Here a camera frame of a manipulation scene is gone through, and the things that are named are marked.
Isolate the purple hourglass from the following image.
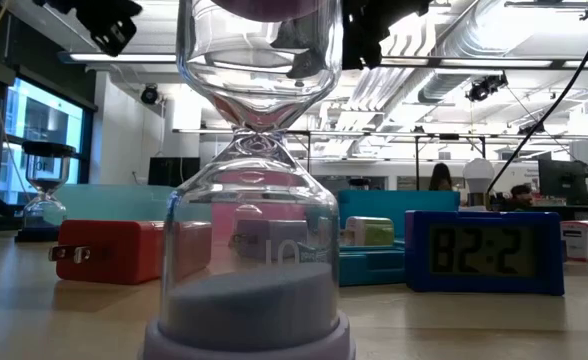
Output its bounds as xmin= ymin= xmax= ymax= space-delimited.
xmin=141 ymin=0 xmax=358 ymax=360

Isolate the black desk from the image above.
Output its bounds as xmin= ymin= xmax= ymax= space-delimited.
xmin=493 ymin=202 xmax=588 ymax=221

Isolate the black monitor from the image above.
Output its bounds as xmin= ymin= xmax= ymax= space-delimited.
xmin=147 ymin=156 xmax=201 ymax=188
xmin=537 ymin=158 xmax=588 ymax=206

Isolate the white light bulb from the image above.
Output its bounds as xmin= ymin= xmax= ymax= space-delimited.
xmin=462 ymin=157 xmax=496 ymax=209

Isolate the green plastic tray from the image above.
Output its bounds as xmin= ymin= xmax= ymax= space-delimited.
xmin=56 ymin=183 xmax=213 ymax=224

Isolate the teal plastic tray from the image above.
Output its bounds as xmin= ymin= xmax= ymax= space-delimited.
xmin=337 ymin=188 xmax=461 ymax=239

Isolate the long ceiling light bar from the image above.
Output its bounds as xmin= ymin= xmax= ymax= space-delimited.
xmin=58 ymin=51 xmax=588 ymax=71

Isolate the teal digital clock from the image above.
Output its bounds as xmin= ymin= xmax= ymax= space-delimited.
xmin=337 ymin=238 xmax=408 ymax=288

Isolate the person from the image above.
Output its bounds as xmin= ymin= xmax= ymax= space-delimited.
xmin=503 ymin=183 xmax=535 ymax=211
xmin=427 ymin=162 xmax=455 ymax=192

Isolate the red usb wall charger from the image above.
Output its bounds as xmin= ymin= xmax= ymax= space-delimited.
xmin=48 ymin=219 xmax=213 ymax=286

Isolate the silver ventilation duct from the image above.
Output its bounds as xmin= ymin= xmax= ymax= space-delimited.
xmin=416 ymin=0 xmax=505 ymax=106

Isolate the large window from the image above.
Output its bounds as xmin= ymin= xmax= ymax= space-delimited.
xmin=0 ymin=74 xmax=95 ymax=206

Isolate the blue sand hourglass black cap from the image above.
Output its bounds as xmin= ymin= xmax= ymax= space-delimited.
xmin=14 ymin=140 xmax=77 ymax=244

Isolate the black ceiling spotlight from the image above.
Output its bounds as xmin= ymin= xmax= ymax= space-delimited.
xmin=465 ymin=72 xmax=509 ymax=104
xmin=140 ymin=83 xmax=160 ymax=106

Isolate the royal blue digital clock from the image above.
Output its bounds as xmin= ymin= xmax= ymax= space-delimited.
xmin=404 ymin=209 xmax=566 ymax=297

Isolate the pink and white wall charger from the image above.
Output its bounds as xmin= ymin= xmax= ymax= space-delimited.
xmin=559 ymin=219 xmax=588 ymax=263

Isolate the green and white wall charger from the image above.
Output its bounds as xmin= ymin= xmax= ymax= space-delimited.
xmin=341 ymin=215 xmax=396 ymax=247

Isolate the long black cable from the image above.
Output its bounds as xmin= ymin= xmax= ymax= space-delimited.
xmin=486 ymin=0 xmax=588 ymax=195

